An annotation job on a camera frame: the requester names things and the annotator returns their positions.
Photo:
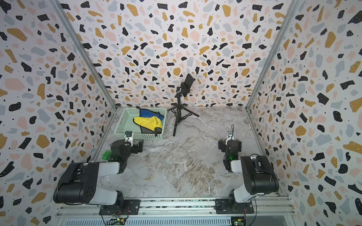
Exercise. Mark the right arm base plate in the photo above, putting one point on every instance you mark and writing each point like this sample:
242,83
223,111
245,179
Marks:
225,206

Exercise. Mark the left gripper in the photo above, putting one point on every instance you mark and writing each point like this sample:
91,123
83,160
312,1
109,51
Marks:
137,145

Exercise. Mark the black phone on tripod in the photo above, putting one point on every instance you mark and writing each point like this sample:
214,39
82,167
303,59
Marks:
186,85

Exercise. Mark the small green block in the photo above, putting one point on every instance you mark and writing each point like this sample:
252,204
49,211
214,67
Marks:
107,156

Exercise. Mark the yellow grey dishcloth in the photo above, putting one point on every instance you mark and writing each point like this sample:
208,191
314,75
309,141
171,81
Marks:
147,125

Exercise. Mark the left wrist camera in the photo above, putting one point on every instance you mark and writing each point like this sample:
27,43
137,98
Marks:
128,134

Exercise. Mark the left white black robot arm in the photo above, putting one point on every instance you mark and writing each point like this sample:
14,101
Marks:
78,184

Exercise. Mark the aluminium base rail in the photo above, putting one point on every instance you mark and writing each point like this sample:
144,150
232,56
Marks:
196,211

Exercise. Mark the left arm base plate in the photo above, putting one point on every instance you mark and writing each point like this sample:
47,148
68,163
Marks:
125,207

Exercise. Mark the green circuit board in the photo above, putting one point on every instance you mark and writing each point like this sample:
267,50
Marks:
116,222
238,221

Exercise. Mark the blue grey dishcloth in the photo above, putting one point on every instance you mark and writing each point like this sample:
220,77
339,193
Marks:
146,113

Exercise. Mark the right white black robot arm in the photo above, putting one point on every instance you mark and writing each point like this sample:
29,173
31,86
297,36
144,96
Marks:
258,175

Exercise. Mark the left green circuit board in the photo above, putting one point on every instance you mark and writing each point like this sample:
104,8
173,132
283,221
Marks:
116,222

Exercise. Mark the black tripod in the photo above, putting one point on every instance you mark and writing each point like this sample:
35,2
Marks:
178,107

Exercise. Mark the mint green plastic basket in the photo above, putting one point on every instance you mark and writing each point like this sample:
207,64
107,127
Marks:
126,123

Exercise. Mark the right green circuit board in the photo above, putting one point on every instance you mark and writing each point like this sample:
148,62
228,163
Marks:
238,221

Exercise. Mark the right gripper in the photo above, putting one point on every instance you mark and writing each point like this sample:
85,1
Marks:
229,144

